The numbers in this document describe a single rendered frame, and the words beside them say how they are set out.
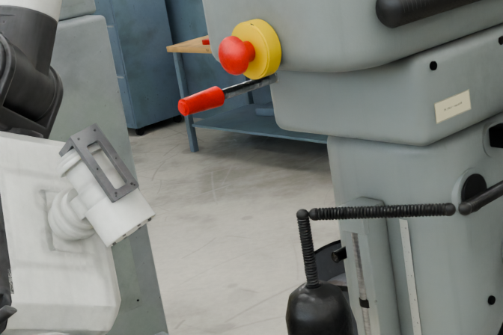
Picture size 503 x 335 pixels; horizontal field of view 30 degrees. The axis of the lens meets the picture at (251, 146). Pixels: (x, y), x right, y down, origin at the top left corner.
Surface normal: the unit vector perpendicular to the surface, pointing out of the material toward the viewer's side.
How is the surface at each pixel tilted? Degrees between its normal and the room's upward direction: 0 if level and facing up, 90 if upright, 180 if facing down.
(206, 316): 0
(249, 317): 0
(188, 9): 90
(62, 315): 95
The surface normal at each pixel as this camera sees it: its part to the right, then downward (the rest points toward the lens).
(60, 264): 0.64, -0.50
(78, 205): -0.51, 0.29
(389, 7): -0.74, 0.29
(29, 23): 0.46, -0.11
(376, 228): 0.65, 0.09
